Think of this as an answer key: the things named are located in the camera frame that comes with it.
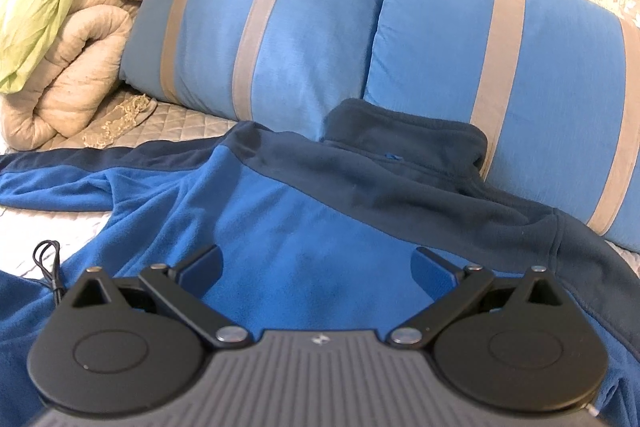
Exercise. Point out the blue fleece jacket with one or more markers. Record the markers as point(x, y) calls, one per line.
point(310, 227)

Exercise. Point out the beige folded quilt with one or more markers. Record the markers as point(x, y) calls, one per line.
point(90, 32)

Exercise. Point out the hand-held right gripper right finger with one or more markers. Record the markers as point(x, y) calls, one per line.
point(431, 269)

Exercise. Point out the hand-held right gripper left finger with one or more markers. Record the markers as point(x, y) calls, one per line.
point(202, 269)

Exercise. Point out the white quilted bedspread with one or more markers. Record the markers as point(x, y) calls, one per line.
point(175, 122)

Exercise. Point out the blue grey-striped pillow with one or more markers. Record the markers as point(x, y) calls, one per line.
point(550, 82)
point(310, 32)

